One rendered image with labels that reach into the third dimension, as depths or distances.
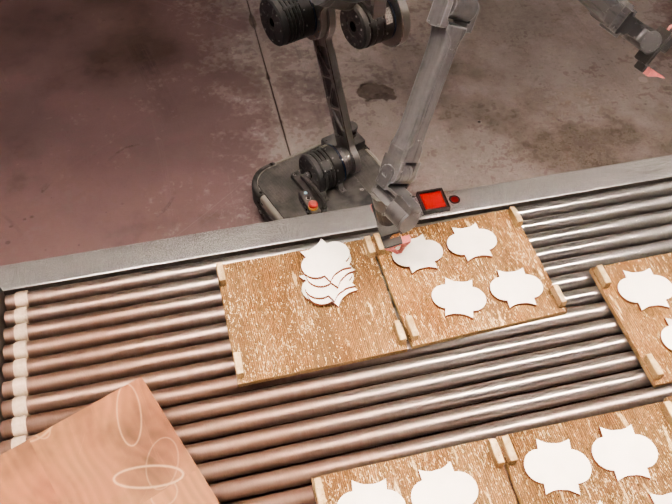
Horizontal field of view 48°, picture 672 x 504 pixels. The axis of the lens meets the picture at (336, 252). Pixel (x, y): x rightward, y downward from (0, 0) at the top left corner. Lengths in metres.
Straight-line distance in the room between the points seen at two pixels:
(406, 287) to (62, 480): 0.91
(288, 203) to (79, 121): 1.28
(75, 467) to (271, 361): 0.49
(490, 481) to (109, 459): 0.79
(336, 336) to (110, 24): 2.95
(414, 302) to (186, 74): 2.41
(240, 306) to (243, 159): 1.72
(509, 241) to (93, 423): 1.13
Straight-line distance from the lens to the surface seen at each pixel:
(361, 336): 1.82
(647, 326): 2.01
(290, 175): 3.11
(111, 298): 1.96
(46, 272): 2.06
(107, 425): 1.65
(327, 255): 1.89
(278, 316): 1.85
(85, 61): 4.20
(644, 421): 1.87
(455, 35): 1.66
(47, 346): 1.93
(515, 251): 2.04
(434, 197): 2.12
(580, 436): 1.80
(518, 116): 3.87
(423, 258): 1.96
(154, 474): 1.58
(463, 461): 1.70
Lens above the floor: 2.48
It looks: 52 degrees down
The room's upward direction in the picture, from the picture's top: 2 degrees clockwise
